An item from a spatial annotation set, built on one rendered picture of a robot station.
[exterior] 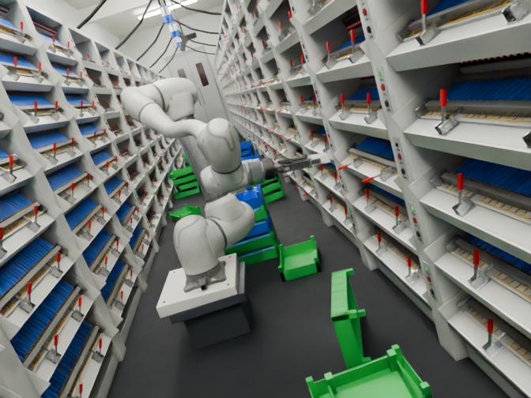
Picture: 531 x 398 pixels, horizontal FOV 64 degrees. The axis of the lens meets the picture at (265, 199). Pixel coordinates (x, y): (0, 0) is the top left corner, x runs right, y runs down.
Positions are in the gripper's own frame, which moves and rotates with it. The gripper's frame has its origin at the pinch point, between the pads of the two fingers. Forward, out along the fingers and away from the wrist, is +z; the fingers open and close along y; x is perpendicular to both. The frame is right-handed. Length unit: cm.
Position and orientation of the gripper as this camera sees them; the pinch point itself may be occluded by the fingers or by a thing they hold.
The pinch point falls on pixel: (319, 159)
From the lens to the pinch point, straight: 151.7
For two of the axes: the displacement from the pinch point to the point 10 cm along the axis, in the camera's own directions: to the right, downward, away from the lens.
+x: 1.7, 9.6, 2.4
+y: -1.2, -2.2, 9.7
